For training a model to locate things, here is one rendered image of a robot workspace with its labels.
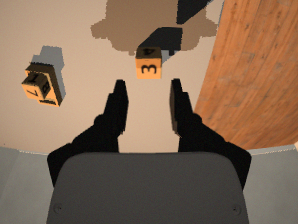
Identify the orange digit cube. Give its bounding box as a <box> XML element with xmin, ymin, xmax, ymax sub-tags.
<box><xmin>135</xmin><ymin>47</ymin><xmax>162</xmax><ymax>79</ymax></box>
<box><xmin>21</xmin><ymin>73</ymin><xmax>51</xmax><ymax>100</ymax></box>

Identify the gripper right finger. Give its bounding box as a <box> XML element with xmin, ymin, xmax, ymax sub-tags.
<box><xmin>169</xmin><ymin>78</ymin><xmax>252</xmax><ymax>191</ymax></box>

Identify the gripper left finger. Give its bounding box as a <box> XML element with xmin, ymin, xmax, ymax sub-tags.
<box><xmin>47</xmin><ymin>79</ymin><xmax>129</xmax><ymax>187</ymax></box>

